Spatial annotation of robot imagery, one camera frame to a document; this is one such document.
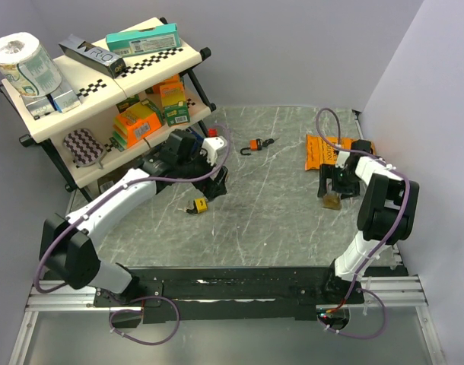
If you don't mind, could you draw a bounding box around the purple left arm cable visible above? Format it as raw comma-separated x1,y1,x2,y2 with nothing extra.
33,123,233,294

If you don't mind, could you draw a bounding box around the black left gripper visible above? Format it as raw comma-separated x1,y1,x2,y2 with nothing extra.
177,142,228,198

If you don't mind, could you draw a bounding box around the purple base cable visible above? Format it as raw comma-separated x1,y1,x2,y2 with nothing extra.
109,294,184,346
319,287,387,340

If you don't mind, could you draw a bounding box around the brown cardboard box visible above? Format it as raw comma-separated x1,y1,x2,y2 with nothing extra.
97,167,127,194

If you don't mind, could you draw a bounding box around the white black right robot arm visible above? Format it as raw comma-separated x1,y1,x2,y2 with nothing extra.
317,139,419,303

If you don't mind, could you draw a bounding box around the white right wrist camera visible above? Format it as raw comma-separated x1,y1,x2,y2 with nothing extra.
335,151,354,169

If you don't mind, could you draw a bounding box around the cream three-tier shelf rack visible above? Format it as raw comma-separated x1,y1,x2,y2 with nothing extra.
0,16,218,192

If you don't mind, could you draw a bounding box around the yellow padlock with keys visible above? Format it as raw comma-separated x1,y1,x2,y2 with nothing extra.
179,198,208,215

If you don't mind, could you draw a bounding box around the silver blue small box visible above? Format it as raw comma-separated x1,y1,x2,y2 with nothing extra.
50,83,81,113

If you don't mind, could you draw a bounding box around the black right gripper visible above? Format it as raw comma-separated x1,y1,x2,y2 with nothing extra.
317,163,361,199

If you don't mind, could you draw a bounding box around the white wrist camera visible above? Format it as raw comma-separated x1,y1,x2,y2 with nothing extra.
335,151,354,169
202,132,228,166

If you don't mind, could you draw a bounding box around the brass padlock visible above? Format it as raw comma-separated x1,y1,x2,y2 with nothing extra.
323,191,342,211

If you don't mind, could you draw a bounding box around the toilet paper roll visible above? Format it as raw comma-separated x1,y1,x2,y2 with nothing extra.
0,32,62,98

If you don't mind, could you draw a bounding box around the orange padlock with keys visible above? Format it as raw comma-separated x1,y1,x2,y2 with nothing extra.
240,138,275,156

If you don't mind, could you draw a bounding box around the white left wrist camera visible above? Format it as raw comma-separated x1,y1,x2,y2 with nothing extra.
202,132,228,166

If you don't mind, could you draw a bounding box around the blue Doritos chip bag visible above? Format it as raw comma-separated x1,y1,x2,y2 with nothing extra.
186,128,205,148

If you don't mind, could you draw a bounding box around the upright orange green box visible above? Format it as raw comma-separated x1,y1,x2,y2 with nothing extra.
160,81,190,126

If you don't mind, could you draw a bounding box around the dark grey long box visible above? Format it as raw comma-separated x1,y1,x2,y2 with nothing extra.
59,34,126,78

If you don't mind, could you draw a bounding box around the teal toothpaste box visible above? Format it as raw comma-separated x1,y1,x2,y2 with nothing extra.
105,24,181,57

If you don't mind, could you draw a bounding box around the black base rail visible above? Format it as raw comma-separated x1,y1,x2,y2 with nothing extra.
93,265,366,324

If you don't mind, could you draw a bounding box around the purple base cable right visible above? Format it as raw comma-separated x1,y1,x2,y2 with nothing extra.
319,287,387,340

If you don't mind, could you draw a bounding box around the orange green sponge pack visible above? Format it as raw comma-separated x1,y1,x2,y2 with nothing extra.
113,99,164,149

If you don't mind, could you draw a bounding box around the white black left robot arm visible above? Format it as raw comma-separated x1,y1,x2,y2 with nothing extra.
33,125,230,306

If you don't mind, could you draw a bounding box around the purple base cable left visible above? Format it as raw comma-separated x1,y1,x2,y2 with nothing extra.
109,294,184,346

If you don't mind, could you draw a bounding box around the orange Kettle chip bag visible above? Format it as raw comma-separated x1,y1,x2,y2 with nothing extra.
304,135,376,171

